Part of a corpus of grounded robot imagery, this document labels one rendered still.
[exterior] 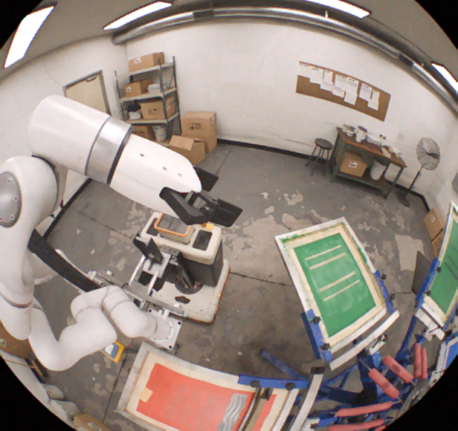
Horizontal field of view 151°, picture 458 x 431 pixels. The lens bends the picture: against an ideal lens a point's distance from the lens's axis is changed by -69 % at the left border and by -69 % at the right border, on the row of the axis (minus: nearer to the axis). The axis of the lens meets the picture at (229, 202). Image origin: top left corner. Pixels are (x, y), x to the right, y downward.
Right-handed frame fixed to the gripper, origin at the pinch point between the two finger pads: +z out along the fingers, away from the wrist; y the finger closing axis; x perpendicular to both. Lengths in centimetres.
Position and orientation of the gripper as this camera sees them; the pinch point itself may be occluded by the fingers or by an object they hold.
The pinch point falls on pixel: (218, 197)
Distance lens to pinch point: 27.4
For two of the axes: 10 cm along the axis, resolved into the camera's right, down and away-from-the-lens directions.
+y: 3.7, 5.5, -7.5
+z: 7.4, 3.1, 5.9
